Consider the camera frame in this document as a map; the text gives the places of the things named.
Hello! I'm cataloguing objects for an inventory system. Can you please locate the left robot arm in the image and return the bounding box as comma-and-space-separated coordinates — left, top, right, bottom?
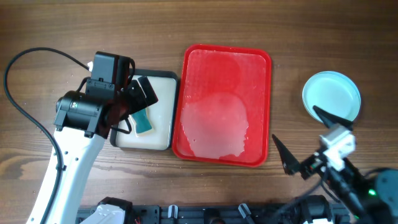
28, 52, 158, 223

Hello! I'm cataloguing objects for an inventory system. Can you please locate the black cable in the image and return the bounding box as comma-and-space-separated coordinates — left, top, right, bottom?
270, 167, 398, 224
2, 47, 93, 224

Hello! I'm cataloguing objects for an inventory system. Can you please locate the right black cable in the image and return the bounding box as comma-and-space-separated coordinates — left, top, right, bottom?
270, 167, 398, 224

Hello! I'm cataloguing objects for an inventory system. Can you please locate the light blue plate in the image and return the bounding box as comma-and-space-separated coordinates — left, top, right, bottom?
302, 71, 361, 121

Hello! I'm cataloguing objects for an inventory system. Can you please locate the black tray with soapy water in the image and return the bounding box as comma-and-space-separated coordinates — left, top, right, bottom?
110, 69, 179, 151

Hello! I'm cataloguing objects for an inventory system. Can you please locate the red plastic tray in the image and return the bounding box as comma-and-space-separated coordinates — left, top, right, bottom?
172, 44, 272, 167

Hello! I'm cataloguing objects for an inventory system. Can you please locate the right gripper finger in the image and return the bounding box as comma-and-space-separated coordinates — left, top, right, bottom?
313, 106, 354, 131
272, 134, 300, 175

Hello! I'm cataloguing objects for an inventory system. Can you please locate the green and yellow sponge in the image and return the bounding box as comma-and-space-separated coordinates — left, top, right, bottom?
131, 109, 154, 136

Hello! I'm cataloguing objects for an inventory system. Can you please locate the left black cable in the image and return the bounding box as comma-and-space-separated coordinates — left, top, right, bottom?
2, 47, 93, 224

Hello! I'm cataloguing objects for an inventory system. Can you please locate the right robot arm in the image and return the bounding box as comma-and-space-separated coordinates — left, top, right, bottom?
272, 106, 397, 223

